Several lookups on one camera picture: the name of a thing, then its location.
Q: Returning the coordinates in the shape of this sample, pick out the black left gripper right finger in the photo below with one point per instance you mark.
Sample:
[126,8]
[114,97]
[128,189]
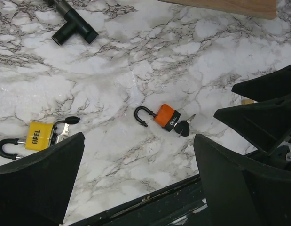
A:
[241,191]

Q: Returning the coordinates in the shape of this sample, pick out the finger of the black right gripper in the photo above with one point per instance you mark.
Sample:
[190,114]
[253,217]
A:
[267,87]
[264,124]

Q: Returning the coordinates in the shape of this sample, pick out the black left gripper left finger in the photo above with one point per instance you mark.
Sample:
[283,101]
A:
[36,190]

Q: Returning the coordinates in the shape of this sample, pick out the yellow padlock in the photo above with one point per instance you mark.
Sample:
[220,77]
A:
[38,138]

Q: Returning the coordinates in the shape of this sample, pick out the orange padlock black keys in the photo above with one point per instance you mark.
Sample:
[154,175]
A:
[183,127]

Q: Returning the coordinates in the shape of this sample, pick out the small brass padlock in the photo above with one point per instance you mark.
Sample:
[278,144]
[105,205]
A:
[247,101]

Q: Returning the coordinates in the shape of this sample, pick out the wooden board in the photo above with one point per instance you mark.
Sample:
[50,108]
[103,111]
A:
[257,8]

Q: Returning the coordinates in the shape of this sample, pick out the yellow padlock keys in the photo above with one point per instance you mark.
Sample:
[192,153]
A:
[56,136]

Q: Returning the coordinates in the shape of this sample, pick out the black table edge rail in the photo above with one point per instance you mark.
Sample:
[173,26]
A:
[184,201]

